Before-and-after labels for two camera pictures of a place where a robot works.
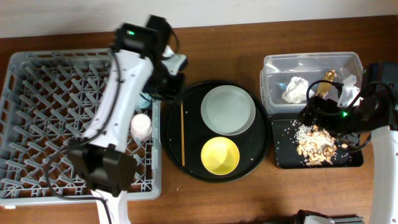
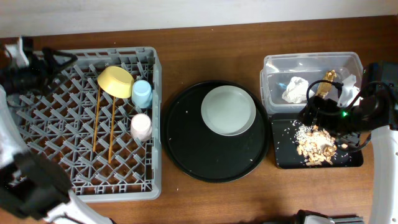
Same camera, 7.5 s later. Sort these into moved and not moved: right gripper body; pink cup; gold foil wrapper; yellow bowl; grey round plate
Moved: yellow bowl
Not moved: pink cup; right gripper body; gold foil wrapper; grey round plate
